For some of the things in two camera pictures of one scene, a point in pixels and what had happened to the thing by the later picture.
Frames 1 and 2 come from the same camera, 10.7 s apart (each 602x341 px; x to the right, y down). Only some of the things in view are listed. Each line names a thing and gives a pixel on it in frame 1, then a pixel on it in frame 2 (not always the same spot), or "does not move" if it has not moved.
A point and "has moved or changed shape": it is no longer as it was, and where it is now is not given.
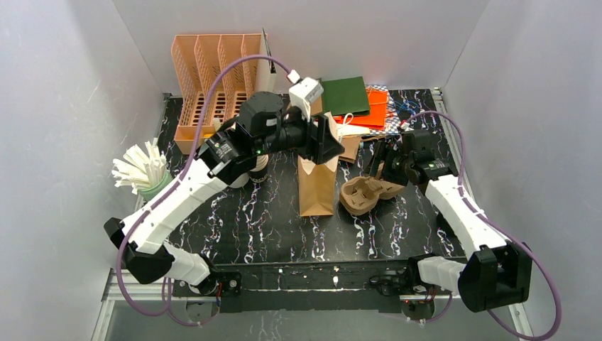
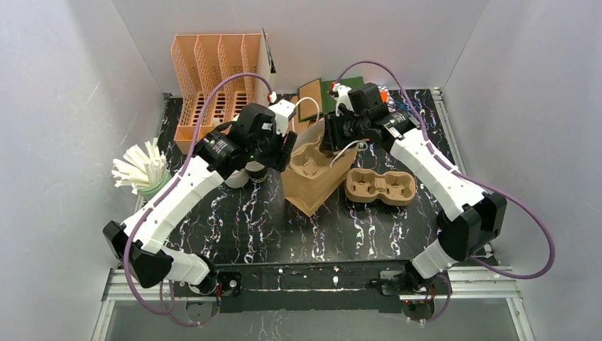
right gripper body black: [392, 167] -> [329, 133]
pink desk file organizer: [199, 60] does not move
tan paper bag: [317, 182] has moved or changed shape
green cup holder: [147, 194] does not move
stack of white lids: [240, 182] does not move
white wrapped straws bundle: [139, 168] does not move
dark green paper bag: [345, 96] does not move
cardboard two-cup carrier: [359, 195] has moved or changed shape
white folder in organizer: [265, 80] does not move
